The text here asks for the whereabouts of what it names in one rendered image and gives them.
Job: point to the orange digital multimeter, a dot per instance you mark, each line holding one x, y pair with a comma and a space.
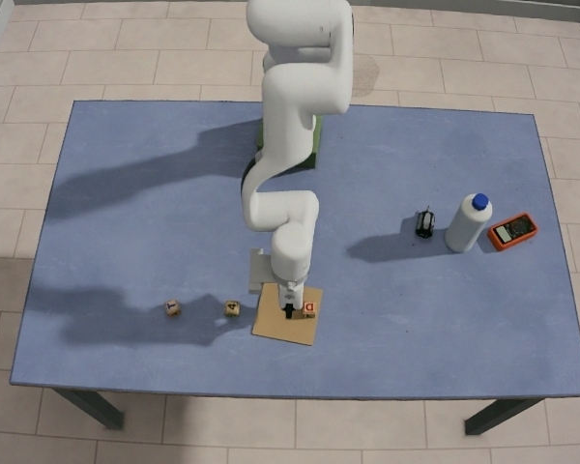
512, 231

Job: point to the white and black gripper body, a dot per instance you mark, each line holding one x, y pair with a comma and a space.
285, 297

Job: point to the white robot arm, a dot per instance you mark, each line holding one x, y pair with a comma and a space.
315, 82

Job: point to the tan square mat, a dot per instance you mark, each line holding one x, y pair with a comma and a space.
271, 321

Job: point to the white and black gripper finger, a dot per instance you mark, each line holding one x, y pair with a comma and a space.
289, 309

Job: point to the white plastic bottle with blue cap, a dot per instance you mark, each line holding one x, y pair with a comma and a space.
468, 222

